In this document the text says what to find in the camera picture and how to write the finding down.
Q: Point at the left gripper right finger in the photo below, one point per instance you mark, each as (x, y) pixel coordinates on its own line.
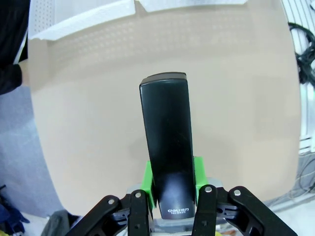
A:
(209, 211)

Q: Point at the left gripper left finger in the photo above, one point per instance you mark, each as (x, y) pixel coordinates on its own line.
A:
(137, 216)

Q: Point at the black stapler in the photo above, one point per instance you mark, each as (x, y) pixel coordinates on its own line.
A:
(167, 135)

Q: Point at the person's right forearm black sleeve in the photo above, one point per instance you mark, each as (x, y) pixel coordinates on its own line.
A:
(9, 78)

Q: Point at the gray draped garment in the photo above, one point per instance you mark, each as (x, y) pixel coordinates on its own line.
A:
(59, 223)

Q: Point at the blue denim garment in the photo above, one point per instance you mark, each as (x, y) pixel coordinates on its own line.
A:
(11, 218)

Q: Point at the white perforated plastic basket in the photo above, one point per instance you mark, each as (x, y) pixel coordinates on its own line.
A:
(197, 5)
(73, 22)

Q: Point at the person in black jacket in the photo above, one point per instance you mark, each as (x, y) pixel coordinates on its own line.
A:
(12, 29)

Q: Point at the white aluminium rail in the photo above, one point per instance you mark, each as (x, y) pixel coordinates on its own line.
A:
(307, 123)

